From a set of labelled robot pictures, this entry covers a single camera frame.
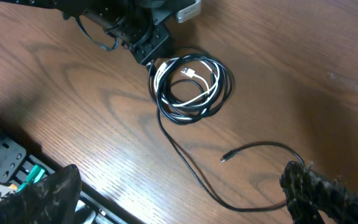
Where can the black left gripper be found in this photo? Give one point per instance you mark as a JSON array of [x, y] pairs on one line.
[[158, 45]]

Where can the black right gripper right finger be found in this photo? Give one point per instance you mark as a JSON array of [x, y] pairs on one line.
[[308, 193]]

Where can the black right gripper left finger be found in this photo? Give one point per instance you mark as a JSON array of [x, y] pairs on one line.
[[50, 200]]

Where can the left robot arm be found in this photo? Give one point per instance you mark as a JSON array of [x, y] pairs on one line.
[[130, 25]]

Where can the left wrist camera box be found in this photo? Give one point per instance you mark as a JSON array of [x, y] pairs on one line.
[[188, 12]]

